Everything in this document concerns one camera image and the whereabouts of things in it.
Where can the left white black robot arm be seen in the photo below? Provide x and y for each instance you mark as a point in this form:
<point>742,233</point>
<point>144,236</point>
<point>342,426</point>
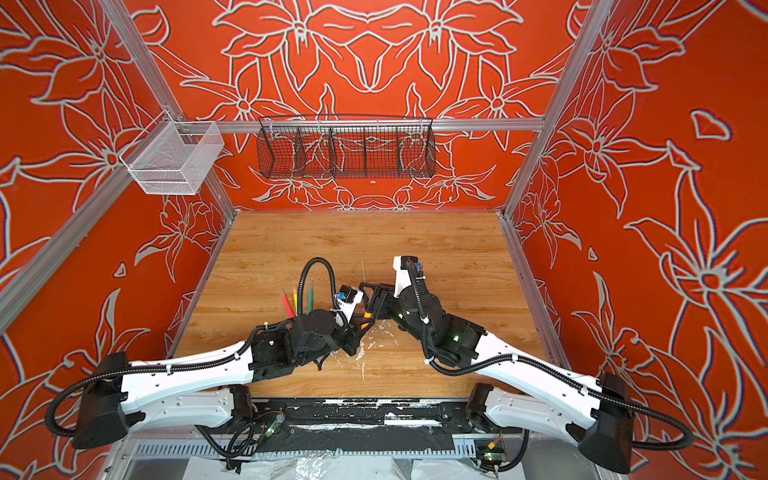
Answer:
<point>119,394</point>

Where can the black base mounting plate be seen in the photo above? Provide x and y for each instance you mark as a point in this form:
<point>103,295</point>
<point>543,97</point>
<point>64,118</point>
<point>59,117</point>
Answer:
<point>360,424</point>

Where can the white slotted cable duct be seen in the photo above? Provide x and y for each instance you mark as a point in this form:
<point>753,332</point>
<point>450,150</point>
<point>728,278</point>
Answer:
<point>176,450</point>

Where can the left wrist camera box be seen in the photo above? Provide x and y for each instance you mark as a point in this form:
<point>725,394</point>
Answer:
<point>346,301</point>

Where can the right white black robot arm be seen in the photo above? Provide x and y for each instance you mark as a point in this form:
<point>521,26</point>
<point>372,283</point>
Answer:
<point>590,413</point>

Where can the black wire basket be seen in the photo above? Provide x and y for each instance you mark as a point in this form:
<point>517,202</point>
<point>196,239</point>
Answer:
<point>356,147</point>

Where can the small green circuit board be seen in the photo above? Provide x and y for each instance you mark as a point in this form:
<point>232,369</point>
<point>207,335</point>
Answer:
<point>492,458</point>

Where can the white mesh basket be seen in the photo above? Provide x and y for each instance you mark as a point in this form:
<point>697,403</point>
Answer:
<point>170,157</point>

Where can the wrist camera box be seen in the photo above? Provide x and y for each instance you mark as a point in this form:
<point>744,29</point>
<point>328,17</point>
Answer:
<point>402,273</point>
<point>346,301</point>

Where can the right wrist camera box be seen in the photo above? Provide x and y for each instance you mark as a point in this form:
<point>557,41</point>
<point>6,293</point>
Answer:
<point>402,273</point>

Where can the orange marker pen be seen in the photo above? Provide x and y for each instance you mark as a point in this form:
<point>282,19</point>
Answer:
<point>365,319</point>

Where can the pink marker pen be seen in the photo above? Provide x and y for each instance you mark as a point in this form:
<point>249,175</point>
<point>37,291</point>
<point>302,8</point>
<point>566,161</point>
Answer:
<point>287,305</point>

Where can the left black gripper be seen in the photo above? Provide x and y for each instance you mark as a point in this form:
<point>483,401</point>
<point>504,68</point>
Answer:
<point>356,334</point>

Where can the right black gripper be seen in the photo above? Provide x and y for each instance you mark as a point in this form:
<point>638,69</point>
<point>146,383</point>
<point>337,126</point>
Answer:
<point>383,292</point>

